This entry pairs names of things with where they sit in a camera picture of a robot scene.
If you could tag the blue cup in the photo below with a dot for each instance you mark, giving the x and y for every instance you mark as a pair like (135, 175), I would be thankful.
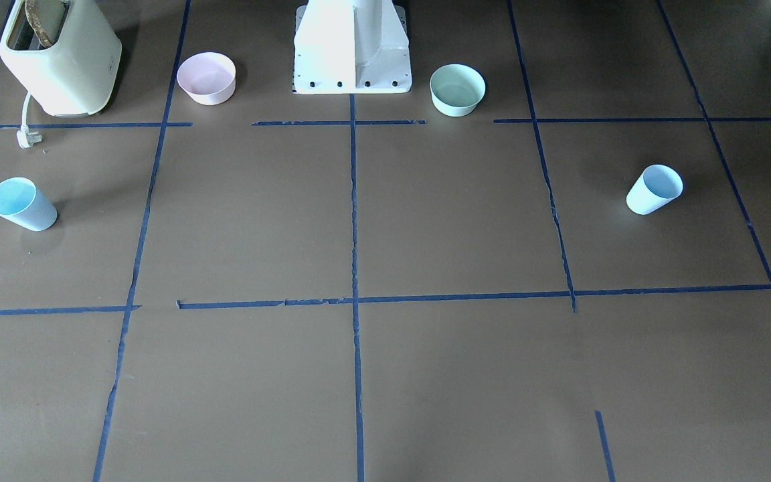
(22, 203)
(657, 186)

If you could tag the mint green bowl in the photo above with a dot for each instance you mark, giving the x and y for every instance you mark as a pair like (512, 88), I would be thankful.
(456, 89)

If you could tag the pink bowl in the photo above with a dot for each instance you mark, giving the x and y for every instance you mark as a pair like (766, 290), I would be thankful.
(209, 78)

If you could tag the white toaster power plug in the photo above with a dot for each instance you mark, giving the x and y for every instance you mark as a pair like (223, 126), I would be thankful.
(25, 137)

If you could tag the brown bread slice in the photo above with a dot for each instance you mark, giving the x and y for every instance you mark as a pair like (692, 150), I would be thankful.
(46, 19)

